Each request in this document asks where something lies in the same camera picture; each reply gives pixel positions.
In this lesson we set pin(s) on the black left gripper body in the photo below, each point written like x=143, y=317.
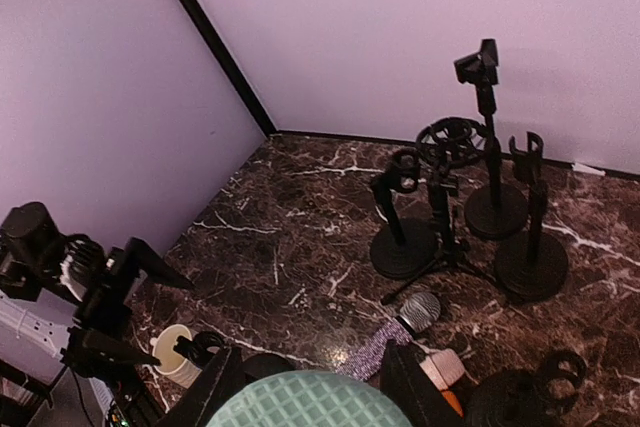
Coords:
x=103, y=306

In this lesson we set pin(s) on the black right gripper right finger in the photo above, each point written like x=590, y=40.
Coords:
x=405, y=383

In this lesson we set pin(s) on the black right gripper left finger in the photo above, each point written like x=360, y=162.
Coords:
x=222, y=378

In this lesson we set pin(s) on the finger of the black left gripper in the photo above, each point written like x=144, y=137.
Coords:
x=91, y=353
x=140, y=257

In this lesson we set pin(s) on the beige pink microphone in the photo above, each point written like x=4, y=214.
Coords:
x=443, y=368

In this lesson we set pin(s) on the orange microphone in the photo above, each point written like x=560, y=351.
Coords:
x=453, y=401

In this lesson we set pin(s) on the glitter purple silver microphone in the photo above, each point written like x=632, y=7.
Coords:
x=419, y=312

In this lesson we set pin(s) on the mint green microphone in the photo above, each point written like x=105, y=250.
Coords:
x=309, y=398

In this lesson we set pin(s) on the black stand of purple microphone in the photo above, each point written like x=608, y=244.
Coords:
x=520, y=397

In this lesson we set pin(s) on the black stand of blue microphone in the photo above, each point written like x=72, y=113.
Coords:
x=404, y=245

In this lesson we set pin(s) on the black tripod microphone stand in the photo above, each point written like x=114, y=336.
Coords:
x=445, y=146

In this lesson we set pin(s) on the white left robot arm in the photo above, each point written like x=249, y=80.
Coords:
x=36, y=256

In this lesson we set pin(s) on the cream ceramic mug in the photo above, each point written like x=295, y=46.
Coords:
x=173, y=365

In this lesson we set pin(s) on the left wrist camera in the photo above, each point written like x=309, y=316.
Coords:
x=83, y=261

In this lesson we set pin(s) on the left black frame post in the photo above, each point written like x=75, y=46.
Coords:
x=230, y=68

